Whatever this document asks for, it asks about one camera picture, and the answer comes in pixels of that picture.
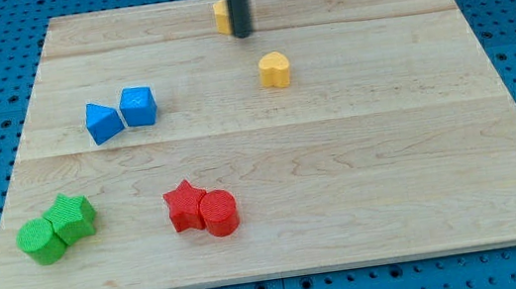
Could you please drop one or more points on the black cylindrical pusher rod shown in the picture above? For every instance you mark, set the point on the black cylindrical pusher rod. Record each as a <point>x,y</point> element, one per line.
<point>240,18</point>

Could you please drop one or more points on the yellow hexagon block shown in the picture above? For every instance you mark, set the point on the yellow hexagon block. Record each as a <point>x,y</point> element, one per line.
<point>221,16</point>

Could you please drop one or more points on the yellow heart block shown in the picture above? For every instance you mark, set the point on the yellow heart block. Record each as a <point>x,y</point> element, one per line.
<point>274,70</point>

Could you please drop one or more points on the blue cube block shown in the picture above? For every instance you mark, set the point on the blue cube block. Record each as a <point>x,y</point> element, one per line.
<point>138,106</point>

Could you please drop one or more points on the blue triangle block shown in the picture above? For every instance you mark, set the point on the blue triangle block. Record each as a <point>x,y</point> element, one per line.
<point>102,122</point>

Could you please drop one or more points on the light wooden board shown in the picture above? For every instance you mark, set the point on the light wooden board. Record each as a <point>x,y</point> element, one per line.
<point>395,141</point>

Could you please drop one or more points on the red cylinder block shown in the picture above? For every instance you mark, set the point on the red cylinder block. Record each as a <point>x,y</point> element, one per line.
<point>220,213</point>

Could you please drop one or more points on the red star block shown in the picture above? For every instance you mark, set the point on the red star block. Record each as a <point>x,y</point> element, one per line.
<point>183,206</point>

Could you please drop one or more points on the green star block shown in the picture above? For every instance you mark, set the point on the green star block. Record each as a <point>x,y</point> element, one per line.
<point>71,217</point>

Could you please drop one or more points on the green cylinder block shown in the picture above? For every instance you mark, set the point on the green cylinder block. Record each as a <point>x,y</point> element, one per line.
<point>37,239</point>

